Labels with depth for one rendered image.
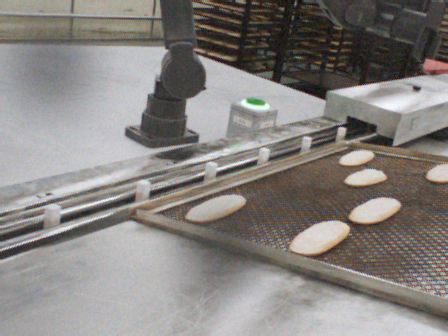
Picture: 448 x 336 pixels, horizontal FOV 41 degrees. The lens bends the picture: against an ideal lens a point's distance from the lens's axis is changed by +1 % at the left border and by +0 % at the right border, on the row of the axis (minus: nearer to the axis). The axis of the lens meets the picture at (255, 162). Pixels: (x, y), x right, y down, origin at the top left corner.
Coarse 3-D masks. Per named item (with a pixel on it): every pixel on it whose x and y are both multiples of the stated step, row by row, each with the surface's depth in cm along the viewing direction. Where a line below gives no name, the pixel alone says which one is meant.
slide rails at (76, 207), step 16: (352, 128) 133; (288, 144) 113; (240, 160) 100; (256, 160) 102; (272, 160) 103; (176, 176) 88; (192, 176) 89; (112, 192) 79; (128, 192) 80; (64, 208) 72; (80, 208) 73; (112, 208) 75; (0, 224) 66; (16, 224) 67; (32, 224) 68; (64, 224) 69
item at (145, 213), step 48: (336, 144) 101; (192, 192) 72; (288, 192) 76; (336, 192) 77; (384, 192) 77; (432, 192) 78; (240, 240) 56; (288, 240) 59; (384, 240) 61; (384, 288) 48
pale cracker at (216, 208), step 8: (208, 200) 68; (216, 200) 68; (224, 200) 68; (232, 200) 68; (240, 200) 69; (192, 208) 66; (200, 208) 65; (208, 208) 65; (216, 208) 65; (224, 208) 66; (232, 208) 67; (192, 216) 64; (200, 216) 64; (208, 216) 64; (216, 216) 65
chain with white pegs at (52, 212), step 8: (344, 128) 124; (368, 128) 135; (344, 136) 124; (352, 136) 130; (304, 144) 112; (264, 152) 101; (296, 152) 112; (264, 160) 101; (208, 168) 90; (216, 168) 91; (208, 176) 90; (144, 184) 79; (192, 184) 89; (136, 192) 79; (144, 192) 79; (136, 200) 80; (48, 208) 68; (56, 208) 68; (48, 216) 68; (56, 216) 68; (48, 224) 68; (56, 224) 68
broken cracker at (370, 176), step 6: (354, 174) 82; (360, 174) 82; (366, 174) 82; (372, 174) 82; (378, 174) 83; (384, 174) 83; (348, 180) 80; (354, 180) 80; (360, 180) 80; (366, 180) 80; (372, 180) 81; (378, 180) 82
